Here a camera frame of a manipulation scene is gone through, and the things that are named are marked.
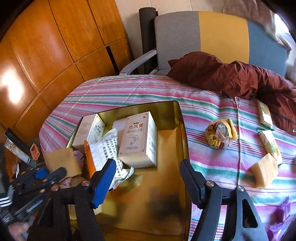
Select orange white snack bag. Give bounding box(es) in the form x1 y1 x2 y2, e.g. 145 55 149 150
84 128 134 191

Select pale yellow sponge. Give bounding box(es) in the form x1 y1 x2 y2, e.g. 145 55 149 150
44 148 82 179

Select cream illustrated medicine box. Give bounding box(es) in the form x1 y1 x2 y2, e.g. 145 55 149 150
118 111 157 169

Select tall cream medicine box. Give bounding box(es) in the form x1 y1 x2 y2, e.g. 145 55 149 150
72 113 105 152

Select white soap box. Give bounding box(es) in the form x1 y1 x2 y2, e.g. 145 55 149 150
112 118 127 141

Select purple snack packet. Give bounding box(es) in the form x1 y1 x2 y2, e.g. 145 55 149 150
266 197 290 241

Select pink sock roll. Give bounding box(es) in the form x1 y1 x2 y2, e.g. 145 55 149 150
73 150 84 162

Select person left hand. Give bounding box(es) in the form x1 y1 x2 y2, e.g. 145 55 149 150
8 222 30 241

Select gold metal tray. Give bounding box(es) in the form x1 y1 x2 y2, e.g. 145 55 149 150
96 101 191 240

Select yellow patterned sock ball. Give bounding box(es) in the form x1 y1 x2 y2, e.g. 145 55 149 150
205 118 238 149

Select striped tablecloth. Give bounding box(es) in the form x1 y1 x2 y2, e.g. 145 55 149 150
39 75 295 239

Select green yellow cracker pack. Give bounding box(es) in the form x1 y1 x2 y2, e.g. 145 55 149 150
258 130 282 166

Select small green cracker pack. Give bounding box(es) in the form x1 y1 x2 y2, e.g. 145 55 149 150
257 100 274 131

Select maroon jacket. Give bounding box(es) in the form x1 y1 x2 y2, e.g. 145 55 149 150
167 51 295 135

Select wooden wardrobe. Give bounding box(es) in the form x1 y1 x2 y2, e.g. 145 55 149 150
1 0 133 143

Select grey yellow blue chair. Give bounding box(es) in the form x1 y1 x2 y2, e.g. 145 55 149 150
120 8 288 76

